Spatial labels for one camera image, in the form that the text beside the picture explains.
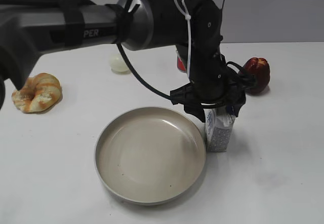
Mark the small milk carton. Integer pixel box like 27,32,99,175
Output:
205,107,236,153

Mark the orange glazed donut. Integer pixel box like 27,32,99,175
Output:
12,73,62,114

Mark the black cable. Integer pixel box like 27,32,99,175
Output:
115,43,228,107

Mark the white cable tie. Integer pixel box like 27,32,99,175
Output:
170,0,193,79

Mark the beige round plate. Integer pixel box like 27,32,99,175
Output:
94,107,206,206

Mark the pale white egg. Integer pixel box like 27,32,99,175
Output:
109,54,129,73

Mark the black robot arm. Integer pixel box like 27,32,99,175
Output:
1,0,246,121

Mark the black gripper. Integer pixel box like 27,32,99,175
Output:
170,54,246,122

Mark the red apple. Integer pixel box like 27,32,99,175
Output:
243,57,270,95

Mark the red can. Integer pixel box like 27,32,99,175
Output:
176,45,188,72

